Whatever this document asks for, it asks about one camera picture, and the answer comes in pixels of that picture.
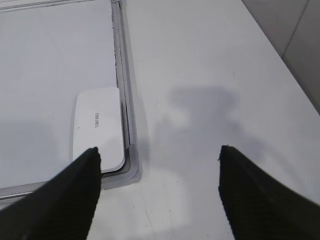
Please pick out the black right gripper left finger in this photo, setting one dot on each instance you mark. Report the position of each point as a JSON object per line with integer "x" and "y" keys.
{"x": 61, "y": 209}

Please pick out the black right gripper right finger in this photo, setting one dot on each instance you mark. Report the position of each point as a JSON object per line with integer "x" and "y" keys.
{"x": 258, "y": 207}

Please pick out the white whiteboard eraser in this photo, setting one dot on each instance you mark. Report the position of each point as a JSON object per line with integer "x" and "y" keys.
{"x": 98, "y": 123}

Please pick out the whiteboard with grey frame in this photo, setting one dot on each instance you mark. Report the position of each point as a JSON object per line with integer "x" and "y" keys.
{"x": 51, "y": 51}

